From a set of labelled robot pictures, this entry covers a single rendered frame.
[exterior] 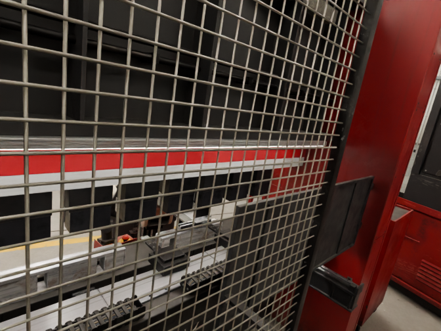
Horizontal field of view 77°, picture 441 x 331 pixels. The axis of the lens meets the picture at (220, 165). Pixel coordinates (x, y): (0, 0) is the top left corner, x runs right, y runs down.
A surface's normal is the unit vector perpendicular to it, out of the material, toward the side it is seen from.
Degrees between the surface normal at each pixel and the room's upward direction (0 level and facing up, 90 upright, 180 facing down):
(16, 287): 90
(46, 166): 90
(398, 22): 90
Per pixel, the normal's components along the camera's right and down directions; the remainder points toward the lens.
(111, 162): 0.67, 0.27
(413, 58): -0.73, 0.05
